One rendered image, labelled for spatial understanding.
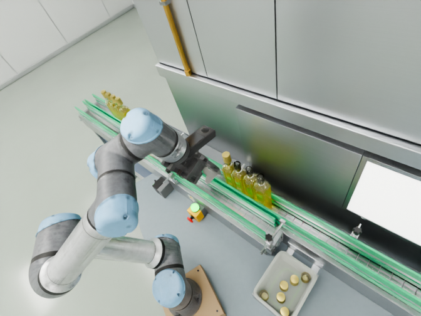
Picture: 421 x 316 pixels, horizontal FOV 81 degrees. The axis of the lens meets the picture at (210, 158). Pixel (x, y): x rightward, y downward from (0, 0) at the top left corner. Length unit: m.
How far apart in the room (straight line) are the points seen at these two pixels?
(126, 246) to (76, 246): 0.37
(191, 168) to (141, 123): 0.22
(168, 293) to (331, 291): 0.66
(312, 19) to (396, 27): 0.17
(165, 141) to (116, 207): 0.17
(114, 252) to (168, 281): 0.23
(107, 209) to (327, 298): 0.99
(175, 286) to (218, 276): 0.32
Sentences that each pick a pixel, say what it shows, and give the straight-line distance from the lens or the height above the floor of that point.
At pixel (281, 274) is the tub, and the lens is 1.23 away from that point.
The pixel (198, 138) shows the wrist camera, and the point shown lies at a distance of 0.67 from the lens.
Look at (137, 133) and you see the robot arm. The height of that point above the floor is 1.66.
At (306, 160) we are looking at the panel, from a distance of 0.98.
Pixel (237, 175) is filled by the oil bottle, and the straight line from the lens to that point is 1.07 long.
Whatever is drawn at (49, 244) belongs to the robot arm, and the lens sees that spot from 0.84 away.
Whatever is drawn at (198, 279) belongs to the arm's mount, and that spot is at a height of 0.82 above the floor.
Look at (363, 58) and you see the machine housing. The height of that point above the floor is 1.60.
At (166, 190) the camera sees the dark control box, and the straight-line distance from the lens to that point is 1.48.
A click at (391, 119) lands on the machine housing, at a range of 0.77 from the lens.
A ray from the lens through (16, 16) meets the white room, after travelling 6.38.
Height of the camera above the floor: 1.96
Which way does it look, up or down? 50 degrees down
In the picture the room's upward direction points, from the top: 20 degrees counter-clockwise
